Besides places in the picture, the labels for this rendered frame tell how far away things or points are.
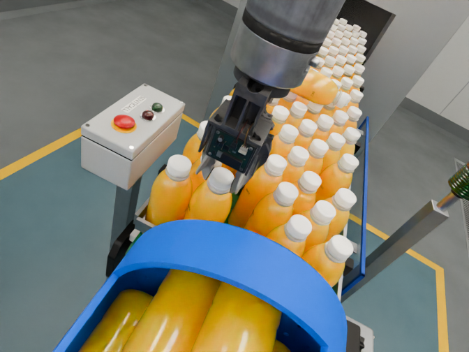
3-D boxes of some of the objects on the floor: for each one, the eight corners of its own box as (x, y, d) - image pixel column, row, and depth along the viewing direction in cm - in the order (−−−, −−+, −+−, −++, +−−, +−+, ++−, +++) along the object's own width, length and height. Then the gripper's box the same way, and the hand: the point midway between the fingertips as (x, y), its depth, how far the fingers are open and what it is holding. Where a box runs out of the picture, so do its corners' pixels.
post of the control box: (100, 331, 132) (119, 152, 66) (106, 322, 135) (130, 142, 69) (108, 336, 132) (136, 160, 66) (114, 327, 135) (146, 151, 69)
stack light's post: (254, 362, 143) (433, 209, 70) (257, 353, 146) (430, 198, 73) (262, 367, 143) (450, 218, 70) (264, 357, 146) (447, 206, 73)
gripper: (204, 63, 34) (168, 193, 48) (302, 111, 34) (236, 229, 48) (232, 41, 41) (192, 162, 55) (314, 82, 40) (253, 193, 54)
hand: (222, 177), depth 52 cm, fingers closed on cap, 4 cm apart
